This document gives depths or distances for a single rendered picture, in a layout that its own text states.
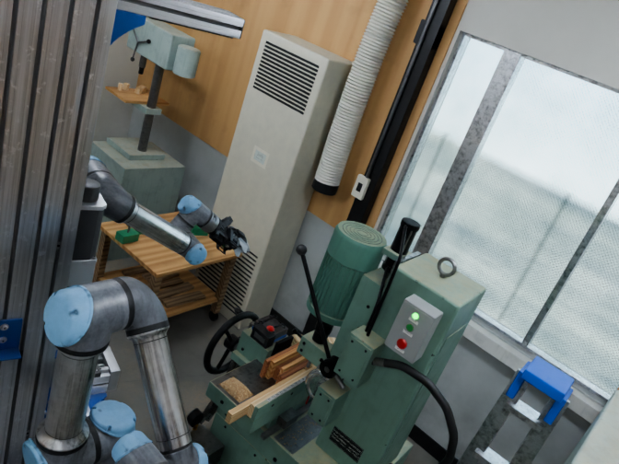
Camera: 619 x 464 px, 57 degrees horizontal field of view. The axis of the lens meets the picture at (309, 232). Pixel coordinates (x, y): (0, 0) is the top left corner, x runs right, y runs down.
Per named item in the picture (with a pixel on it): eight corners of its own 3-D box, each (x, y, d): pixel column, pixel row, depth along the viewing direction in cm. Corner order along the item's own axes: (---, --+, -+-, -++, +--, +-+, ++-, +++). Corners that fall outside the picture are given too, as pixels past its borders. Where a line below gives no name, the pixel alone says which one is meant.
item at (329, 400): (322, 402, 187) (334, 375, 182) (338, 416, 184) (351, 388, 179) (305, 414, 179) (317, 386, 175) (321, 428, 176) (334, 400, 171)
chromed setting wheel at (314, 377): (304, 388, 191) (315, 359, 186) (332, 411, 185) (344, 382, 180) (298, 391, 188) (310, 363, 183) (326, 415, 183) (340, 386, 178)
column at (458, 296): (349, 416, 210) (426, 250, 181) (398, 457, 199) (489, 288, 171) (313, 444, 192) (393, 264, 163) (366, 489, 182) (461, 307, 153)
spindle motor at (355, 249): (325, 292, 204) (356, 216, 192) (364, 319, 196) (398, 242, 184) (295, 304, 190) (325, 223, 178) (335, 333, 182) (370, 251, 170)
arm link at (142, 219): (109, 181, 160) (216, 249, 197) (96, 165, 167) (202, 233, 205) (82, 213, 160) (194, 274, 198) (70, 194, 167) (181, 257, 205)
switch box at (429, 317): (392, 337, 167) (414, 293, 161) (421, 357, 162) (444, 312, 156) (382, 343, 162) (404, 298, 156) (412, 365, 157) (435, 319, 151)
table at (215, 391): (294, 327, 242) (298, 316, 240) (350, 370, 228) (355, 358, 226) (185, 377, 194) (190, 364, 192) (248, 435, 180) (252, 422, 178)
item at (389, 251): (387, 261, 182) (407, 214, 175) (407, 273, 178) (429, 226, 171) (375, 266, 175) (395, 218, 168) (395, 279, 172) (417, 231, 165)
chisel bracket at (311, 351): (306, 348, 207) (313, 330, 203) (335, 371, 200) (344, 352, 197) (293, 354, 201) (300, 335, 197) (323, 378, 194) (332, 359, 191)
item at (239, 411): (329, 359, 219) (332, 352, 218) (332, 363, 218) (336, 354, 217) (224, 420, 174) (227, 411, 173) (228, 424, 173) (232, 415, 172)
